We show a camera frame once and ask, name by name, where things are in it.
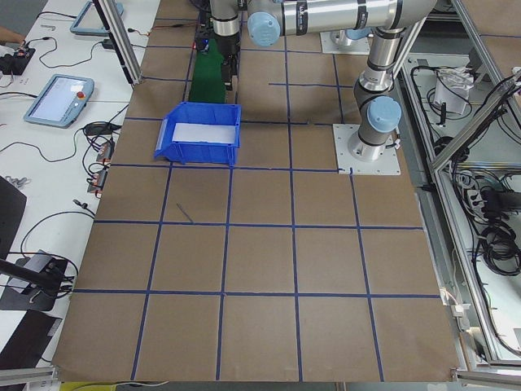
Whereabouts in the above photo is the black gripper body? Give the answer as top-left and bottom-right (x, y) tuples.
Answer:
(215, 33), (240, 65)

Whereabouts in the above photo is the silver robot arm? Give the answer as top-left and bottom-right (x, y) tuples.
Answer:
(209, 0), (435, 162)
(330, 28), (372, 46)

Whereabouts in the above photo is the green conveyor belt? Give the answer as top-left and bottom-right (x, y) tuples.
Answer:
(188, 25), (226, 103)

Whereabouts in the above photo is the far blue storage bin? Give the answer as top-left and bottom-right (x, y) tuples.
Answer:
(154, 102), (242, 166)

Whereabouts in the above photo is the white foam pad far bin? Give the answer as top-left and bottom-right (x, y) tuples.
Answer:
(172, 122), (236, 143)

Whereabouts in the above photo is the upper teach pendant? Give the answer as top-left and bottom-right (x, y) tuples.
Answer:
(69, 1), (108, 37)

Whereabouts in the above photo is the teach pendant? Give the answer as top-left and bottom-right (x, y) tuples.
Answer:
(24, 74), (94, 128)
(69, 1), (108, 37)

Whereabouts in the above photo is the lower teach pendant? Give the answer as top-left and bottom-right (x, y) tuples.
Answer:
(24, 74), (94, 128)

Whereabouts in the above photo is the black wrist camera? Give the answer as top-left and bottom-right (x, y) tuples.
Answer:
(194, 34), (210, 55)

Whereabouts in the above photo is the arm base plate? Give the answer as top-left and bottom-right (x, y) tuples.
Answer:
(333, 124), (401, 176)
(320, 31), (371, 55)

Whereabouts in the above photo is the aluminium frame post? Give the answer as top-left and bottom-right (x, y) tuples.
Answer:
(93, 0), (142, 86)

